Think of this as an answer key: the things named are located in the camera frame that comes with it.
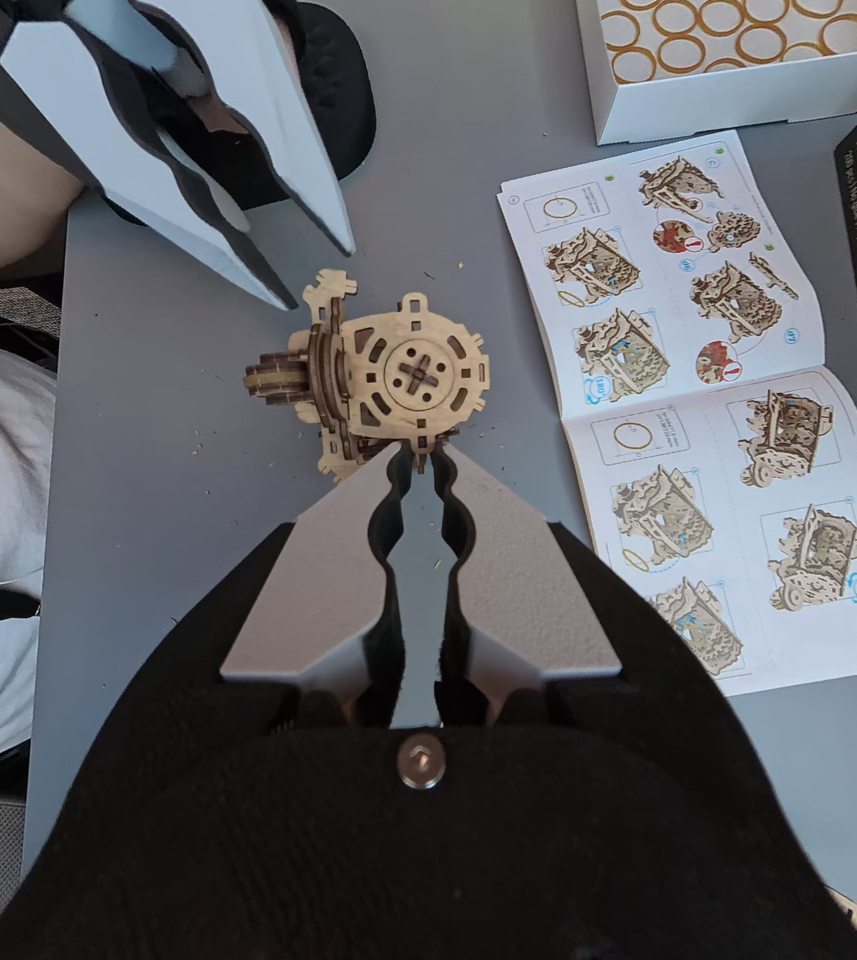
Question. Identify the small wooden puzzle piece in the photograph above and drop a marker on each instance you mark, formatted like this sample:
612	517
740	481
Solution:
848	911

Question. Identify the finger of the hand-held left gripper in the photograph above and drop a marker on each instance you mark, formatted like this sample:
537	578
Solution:
271	90
98	127

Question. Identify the group of tan rubber bands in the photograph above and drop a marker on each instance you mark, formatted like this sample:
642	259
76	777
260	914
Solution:
736	37

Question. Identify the white cardboard box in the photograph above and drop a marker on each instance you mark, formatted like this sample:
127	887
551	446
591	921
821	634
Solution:
698	112

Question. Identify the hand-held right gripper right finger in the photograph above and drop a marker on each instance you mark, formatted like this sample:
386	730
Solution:
533	600

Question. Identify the illustrated instruction booklet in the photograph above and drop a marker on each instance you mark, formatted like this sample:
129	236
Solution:
698	420

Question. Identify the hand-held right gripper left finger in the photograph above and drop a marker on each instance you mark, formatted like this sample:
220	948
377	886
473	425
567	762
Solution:
301	600

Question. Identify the wooden mechanical puzzle model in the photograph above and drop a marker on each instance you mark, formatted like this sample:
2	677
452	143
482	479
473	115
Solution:
413	367

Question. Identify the black wrist rest pad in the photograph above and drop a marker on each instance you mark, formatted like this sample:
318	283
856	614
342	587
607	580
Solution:
338	90

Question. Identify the person's left forearm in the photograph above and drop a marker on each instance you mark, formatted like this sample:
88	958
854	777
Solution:
1	187

